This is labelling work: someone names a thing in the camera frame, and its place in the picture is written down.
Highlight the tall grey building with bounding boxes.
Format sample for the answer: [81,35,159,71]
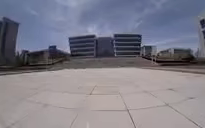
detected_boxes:
[0,16,20,67]

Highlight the wide grey stairway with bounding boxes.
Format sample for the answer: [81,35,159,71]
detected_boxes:
[49,56,159,70]

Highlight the low dark building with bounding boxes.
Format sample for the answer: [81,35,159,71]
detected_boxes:
[19,45,71,66]

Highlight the small pale building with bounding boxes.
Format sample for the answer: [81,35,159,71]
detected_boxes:
[141,45,158,57]

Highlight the dark raised border strip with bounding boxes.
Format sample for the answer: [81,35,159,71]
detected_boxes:
[146,56,205,76]
[0,63,71,77]

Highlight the pale concrete slab plaza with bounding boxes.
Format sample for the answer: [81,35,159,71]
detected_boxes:
[0,67,205,128]

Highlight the striped multi-storey building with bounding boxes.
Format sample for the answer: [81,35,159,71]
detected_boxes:
[68,32,143,58]

